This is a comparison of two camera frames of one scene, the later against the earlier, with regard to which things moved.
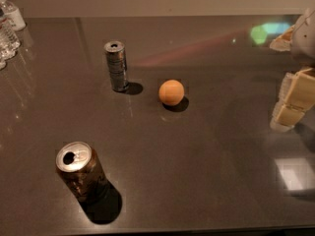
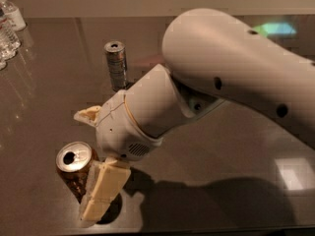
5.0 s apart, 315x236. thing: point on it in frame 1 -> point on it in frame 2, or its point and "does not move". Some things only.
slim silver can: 117,65 does not move
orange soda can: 78,164 does not move
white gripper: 304,40 -> 117,128
